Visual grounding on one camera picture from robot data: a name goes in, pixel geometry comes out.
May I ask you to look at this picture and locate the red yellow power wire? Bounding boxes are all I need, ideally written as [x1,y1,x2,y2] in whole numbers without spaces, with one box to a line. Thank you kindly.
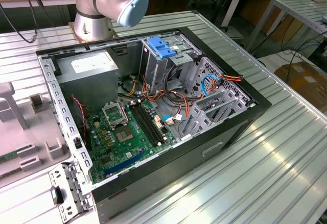
[204,73,243,99]

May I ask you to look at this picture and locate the metal disk bay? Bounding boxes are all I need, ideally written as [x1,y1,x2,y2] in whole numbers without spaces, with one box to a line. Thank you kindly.
[178,56,257,141]

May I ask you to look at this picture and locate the black RAM slot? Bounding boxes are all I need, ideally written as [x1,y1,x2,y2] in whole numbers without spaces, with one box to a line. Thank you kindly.
[134,100,166,144]
[129,102,159,147]

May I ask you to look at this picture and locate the metal optical drive cage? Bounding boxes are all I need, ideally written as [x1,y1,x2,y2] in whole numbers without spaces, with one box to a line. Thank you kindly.
[139,33,203,95]

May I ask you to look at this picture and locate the CPU socket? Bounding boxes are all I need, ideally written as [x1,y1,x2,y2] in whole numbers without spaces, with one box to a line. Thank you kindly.
[113,125,136,145]

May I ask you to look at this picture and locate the blue plastic drive latch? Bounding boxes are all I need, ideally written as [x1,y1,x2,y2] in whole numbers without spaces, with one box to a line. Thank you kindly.
[147,37,177,59]

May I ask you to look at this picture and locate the metal socket cover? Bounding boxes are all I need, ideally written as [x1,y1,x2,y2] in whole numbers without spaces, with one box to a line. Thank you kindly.
[101,101,129,129]

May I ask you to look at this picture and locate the green motherboard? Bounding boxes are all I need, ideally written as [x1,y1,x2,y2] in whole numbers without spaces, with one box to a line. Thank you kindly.
[85,98,181,184]

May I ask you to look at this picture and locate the blue expansion slot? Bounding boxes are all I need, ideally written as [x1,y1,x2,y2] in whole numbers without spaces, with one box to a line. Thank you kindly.
[104,149,147,178]

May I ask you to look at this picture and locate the black PC case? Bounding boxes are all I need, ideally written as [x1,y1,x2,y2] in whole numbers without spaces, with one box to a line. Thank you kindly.
[35,10,272,221]

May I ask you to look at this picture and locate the grey power supply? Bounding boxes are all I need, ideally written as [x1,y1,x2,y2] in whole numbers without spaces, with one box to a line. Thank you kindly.
[54,49,120,112]

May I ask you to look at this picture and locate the black tripod stand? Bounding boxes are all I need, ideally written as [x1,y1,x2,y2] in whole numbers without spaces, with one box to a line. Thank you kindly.
[211,0,237,33]

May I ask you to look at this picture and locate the grey parts rack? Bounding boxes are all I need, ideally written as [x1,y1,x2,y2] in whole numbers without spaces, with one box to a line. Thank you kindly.
[0,81,75,187]

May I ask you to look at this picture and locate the black teal release latch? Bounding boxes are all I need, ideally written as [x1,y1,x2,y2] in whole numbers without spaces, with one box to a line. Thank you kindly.
[50,185,64,205]

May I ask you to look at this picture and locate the flat cardboard box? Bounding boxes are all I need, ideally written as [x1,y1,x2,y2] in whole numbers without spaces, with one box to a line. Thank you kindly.
[274,62,327,113]

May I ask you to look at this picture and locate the green RAM stick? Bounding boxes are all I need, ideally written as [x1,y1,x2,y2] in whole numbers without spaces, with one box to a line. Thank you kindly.
[0,144,36,164]

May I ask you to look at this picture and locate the orange red wire bundle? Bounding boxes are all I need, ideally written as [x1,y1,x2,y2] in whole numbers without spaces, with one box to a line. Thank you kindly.
[141,74,192,123]

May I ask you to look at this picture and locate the blue white small wire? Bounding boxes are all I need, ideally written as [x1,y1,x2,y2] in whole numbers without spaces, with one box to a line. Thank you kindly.
[161,115,185,127]

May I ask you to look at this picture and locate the yellow black wire bundle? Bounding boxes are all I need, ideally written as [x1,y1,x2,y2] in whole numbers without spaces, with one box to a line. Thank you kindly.
[119,74,140,98]

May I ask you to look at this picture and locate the blue data wire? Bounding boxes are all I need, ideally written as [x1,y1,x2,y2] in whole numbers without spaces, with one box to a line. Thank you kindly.
[201,73,223,97]

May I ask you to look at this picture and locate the red black fan wire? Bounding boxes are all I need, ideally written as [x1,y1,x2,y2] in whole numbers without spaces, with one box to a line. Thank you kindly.
[70,95,88,129]

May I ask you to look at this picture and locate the metal slot cover bracket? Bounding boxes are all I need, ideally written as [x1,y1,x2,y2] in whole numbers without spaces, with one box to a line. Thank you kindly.
[48,162,97,221]

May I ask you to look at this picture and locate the black dangling arm cable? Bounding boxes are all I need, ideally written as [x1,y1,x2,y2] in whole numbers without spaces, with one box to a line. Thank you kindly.
[0,0,56,44]

